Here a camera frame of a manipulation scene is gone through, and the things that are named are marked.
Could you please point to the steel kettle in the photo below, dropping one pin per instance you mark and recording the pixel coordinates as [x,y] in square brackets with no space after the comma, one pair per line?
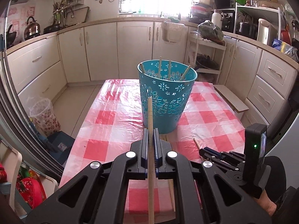
[32,28]

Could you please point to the white wooden stool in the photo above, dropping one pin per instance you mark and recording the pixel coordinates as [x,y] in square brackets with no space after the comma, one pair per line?
[238,107]

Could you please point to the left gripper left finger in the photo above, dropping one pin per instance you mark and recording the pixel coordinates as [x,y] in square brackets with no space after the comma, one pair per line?
[139,170]

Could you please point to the floral patterned waste bin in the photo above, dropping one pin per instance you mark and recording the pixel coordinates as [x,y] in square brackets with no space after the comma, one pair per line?
[43,115]

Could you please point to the wooden utensil stick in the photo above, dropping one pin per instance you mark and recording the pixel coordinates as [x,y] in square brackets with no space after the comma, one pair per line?
[151,163]

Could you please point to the dark bag on trolley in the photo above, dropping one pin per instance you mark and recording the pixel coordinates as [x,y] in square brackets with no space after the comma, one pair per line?
[210,31]

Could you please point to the right hand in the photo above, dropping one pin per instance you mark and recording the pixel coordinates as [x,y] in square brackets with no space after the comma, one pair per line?
[266,204]

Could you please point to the utensil wall rack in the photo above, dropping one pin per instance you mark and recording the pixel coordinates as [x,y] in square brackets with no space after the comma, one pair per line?
[60,10]

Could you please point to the white hanging trash bin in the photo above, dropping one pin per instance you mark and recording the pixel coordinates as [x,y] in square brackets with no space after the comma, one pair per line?
[174,32]

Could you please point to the red floral bag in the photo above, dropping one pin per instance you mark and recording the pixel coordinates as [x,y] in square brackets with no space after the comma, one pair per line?
[30,187]

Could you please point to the wooden stick on table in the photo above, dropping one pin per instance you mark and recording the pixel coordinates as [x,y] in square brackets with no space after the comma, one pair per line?
[197,143]

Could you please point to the white thermos jug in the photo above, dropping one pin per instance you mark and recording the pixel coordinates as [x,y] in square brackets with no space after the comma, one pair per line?
[217,18]

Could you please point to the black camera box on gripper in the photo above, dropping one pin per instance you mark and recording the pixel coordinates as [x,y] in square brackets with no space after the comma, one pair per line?
[255,147]

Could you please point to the black wok on stove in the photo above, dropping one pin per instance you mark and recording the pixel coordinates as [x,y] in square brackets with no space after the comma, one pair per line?
[10,37]

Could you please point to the black frying pan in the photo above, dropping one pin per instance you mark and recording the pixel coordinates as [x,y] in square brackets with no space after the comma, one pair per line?
[52,28]

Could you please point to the blue dustpan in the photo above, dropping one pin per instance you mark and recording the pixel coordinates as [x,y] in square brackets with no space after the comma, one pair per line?
[58,144]

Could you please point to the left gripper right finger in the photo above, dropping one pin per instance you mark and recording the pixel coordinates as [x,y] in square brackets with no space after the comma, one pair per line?
[163,169]

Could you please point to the teal perforated plastic basket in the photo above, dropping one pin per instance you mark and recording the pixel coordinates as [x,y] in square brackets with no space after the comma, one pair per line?
[169,97]

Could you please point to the white storage trolley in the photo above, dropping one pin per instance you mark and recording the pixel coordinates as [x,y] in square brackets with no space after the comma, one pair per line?
[205,57]

